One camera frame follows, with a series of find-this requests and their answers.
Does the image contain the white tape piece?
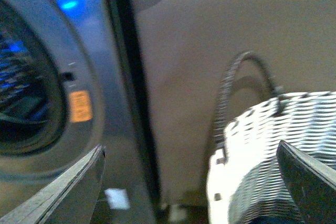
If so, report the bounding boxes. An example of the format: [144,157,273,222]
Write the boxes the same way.
[104,188,131,210]

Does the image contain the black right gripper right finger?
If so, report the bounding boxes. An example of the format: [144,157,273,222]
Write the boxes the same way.
[276,141,335,223]

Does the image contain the white woven laundry basket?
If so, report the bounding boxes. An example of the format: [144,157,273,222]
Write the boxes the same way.
[207,91,335,223]

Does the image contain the orange warning sticker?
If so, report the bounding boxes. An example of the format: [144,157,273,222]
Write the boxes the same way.
[69,90,93,123]

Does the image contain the black wrapped basket handle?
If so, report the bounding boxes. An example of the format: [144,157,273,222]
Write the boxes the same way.
[212,51,284,147]

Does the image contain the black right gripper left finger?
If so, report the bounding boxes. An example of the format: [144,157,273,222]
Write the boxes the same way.
[1,145,106,223]

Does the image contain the grey front-load washing machine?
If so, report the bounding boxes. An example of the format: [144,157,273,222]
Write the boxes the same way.
[1,0,160,223]

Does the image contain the steel washing machine drum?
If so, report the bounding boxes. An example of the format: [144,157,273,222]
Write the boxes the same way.
[1,15,49,142]

